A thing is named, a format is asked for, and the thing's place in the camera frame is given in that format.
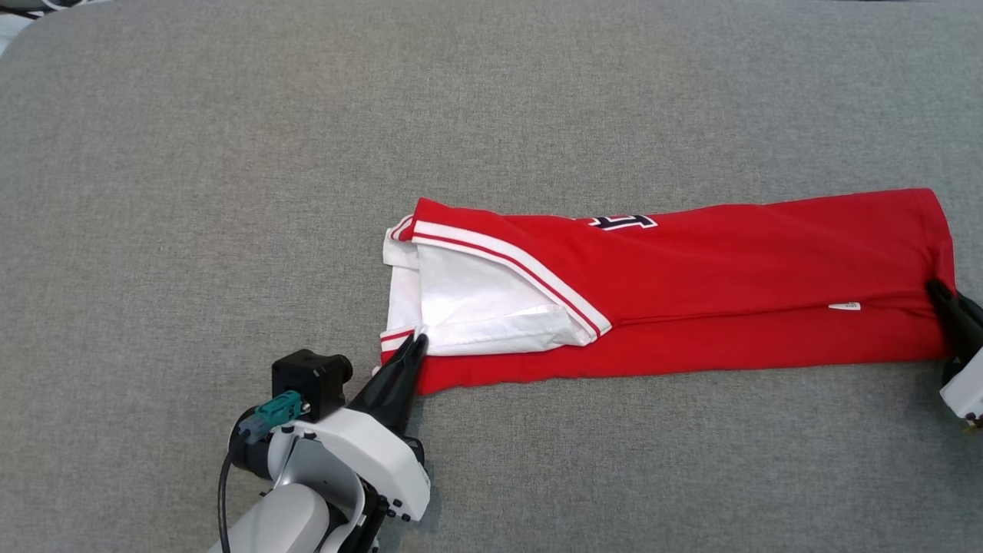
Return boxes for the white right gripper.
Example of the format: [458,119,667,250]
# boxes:
[925,278,983,422]

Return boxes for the teal camera cable connector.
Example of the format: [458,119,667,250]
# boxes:
[253,390,305,425]

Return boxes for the red jersey shirt white sleeves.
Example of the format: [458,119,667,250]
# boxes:
[379,187,958,396]

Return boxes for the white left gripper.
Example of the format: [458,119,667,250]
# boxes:
[269,333,432,525]

